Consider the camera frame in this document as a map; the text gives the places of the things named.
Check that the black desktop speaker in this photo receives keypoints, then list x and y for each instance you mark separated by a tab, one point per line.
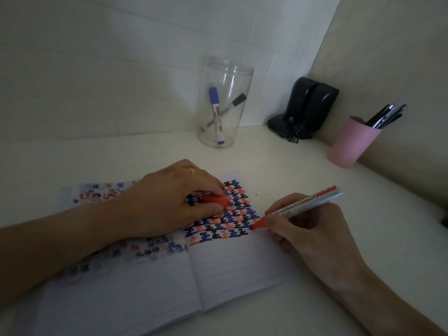
299	97
323	108

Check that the person's left hand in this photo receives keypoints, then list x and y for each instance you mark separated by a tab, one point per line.
157	202

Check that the red whiteboard marker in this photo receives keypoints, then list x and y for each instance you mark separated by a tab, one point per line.
315	201

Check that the person's left thumb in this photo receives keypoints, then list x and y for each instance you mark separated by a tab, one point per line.
204	212

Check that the person's right thumb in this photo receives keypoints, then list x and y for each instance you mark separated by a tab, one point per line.
285	225

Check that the person's right forearm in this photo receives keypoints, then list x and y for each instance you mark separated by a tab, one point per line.
392	304

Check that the red marker cap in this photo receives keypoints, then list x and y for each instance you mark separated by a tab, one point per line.
218	201

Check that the black whiteboard marker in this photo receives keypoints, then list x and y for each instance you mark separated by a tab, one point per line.
238	100

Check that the bunch of dark pens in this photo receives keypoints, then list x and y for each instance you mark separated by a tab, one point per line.
385	115

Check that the clear plastic jar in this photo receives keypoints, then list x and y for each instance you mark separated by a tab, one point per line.
224	76

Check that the blue whiteboard marker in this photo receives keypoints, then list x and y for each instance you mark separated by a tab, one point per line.
216	115

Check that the person's left forearm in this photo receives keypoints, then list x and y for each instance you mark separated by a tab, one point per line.
52	248

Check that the person's right hand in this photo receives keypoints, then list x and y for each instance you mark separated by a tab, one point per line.
322	241

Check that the pink cup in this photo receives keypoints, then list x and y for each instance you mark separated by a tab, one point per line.
351	143

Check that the lined notebook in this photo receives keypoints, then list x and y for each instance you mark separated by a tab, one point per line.
227	269

